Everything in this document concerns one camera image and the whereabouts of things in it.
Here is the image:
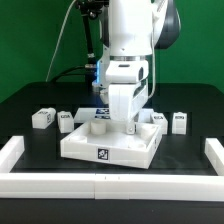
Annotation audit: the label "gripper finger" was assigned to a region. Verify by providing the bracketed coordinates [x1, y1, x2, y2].
[126, 119, 136, 135]

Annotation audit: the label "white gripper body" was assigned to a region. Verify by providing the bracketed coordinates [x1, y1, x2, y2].
[106, 60, 149, 122]

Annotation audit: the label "white square tabletop tray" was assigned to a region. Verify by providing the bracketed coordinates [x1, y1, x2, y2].
[60, 119, 162, 169]

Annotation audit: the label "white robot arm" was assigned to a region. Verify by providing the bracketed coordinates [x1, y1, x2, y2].
[93, 0, 181, 134]

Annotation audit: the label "white U-shaped fence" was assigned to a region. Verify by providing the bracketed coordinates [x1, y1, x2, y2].
[0, 136, 224, 202]

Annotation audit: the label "black cables on table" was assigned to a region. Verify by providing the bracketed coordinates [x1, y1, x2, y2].
[49, 65, 95, 83]

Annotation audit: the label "white AprilTag base plate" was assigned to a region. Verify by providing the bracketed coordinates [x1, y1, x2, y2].
[74, 108, 154, 123]

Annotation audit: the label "white cable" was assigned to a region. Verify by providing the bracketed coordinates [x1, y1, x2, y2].
[45, 0, 78, 83]

